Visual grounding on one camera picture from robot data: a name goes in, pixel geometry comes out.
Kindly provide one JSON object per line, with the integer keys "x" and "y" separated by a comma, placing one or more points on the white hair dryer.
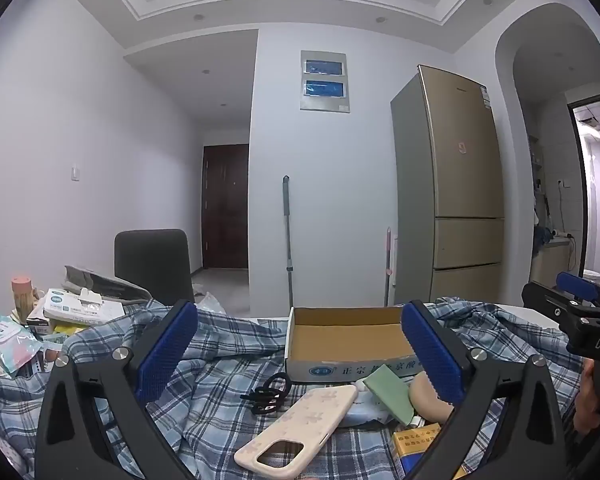
{"x": 562, "y": 234}

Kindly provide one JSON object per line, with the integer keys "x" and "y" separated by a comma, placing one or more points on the cardboard box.
{"x": 340, "y": 335}

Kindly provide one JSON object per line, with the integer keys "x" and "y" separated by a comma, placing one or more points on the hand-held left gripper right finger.
{"x": 432, "y": 355}

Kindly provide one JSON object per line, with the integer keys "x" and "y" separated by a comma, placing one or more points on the grey electrical panel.
{"x": 325, "y": 82}

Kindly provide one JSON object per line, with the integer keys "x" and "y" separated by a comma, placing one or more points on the gold refrigerator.
{"x": 460, "y": 185}

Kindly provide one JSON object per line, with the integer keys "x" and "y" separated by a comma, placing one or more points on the white wall switch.
{"x": 76, "y": 172}

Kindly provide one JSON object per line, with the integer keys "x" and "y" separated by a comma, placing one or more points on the green square cloth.
{"x": 390, "y": 397}

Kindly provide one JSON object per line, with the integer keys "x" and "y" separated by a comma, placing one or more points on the dark brown door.
{"x": 225, "y": 205}

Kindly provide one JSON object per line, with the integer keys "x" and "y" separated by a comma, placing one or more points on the pastel wet wipes pack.
{"x": 5, "y": 342}

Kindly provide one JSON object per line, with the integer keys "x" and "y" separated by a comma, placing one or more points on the blue towel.
{"x": 545, "y": 236}

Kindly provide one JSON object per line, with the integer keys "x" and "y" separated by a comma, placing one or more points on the yellow packet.
{"x": 72, "y": 329}

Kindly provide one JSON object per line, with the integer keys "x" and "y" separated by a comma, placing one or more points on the beige round powder puff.
{"x": 427, "y": 402}

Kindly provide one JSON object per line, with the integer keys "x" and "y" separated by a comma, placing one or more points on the yellow cigarette box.
{"x": 417, "y": 447}

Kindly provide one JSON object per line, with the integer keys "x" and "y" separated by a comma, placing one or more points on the clear plastic bag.
{"x": 211, "y": 305}

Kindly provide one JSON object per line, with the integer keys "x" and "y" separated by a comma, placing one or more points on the light blue tissue pack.
{"x": 365, "y": 412}

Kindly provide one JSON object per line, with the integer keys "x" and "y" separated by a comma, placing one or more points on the blue plaid cloth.
{"x": 220, "y": 360}

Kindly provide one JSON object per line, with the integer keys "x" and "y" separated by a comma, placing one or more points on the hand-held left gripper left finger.
{"x": 165, "y": 355}

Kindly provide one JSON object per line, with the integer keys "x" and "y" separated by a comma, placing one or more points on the dark grey chair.
{"x": 152, "y": 265}

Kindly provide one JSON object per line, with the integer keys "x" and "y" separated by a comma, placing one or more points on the white tissue box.
{"x": 72, "y": 307}

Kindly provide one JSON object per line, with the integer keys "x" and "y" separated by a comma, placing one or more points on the grey bag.
{"x": 105, "y": 282}

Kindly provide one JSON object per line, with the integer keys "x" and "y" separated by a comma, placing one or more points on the beige floral phone case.
{"x": 300, "y": 425}

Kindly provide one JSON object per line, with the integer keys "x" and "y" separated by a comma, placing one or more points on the person's right hand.
{"x": 586, "y": 400}

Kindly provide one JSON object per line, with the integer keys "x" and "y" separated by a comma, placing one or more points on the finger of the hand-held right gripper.
{"x": 555, "y": 310}
{"x": 577, "y": 286}

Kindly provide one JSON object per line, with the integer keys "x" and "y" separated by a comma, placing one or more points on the beige vanity cabinet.
{"x": 550, "y": 262}

